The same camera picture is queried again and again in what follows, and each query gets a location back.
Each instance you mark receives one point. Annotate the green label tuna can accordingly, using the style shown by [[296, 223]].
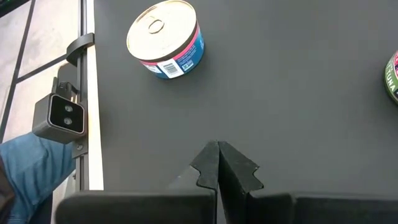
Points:
[[392, 81]]

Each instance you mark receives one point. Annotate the blue pink label seafood can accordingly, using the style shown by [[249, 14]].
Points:
[[161, 31]]

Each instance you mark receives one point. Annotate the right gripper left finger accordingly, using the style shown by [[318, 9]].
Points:
[[210, 165]]

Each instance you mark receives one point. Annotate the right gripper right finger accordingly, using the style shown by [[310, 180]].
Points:
[[236, 174]]

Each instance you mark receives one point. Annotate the grey depth camera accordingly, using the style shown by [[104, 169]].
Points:
[[59, 119]]

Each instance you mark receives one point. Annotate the black clamp bracket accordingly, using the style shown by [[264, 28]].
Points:
[[79, 46]]

